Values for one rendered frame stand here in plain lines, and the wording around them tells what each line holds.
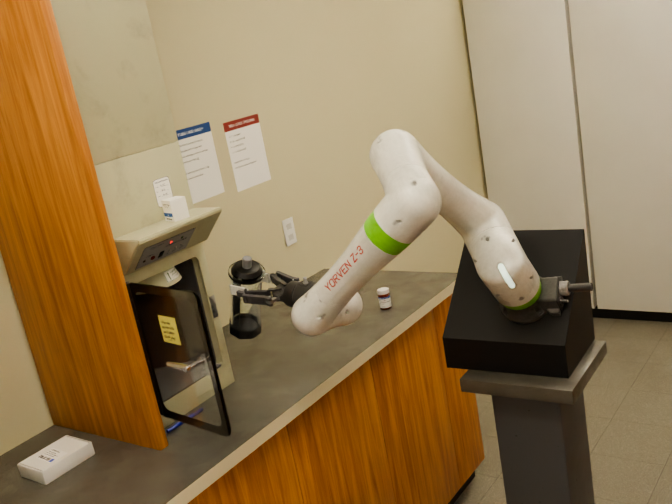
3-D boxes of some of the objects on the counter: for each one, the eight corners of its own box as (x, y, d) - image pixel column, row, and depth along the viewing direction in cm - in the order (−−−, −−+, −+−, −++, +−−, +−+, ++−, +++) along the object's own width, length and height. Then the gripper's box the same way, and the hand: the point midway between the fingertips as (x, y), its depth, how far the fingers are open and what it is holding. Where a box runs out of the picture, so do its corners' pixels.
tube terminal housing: (104, 419, 235) (33, 171, 215) (181, 372, 260) (123, 146, 239) (159, 431, 220) (88, 167, 200) (235, 381, 245) (179, 140, 225)
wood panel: (53, 424, 238) (-94, -55, 201) (61, 419, 240) (-83, -55, 203) (160, 450, 209) (11, -104, 172) (168, 445, 211) (22, -104, 174)
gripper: (322, 267, 223) (263, 255, 236) (274, 301, 208) (213, 287, 221) (325, 290, 226) (267, 277, 239) (278, 325, 211) (219, 309, 224)
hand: (247, 283), depth 229 cm, fingers closed on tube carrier, 9 cm apart
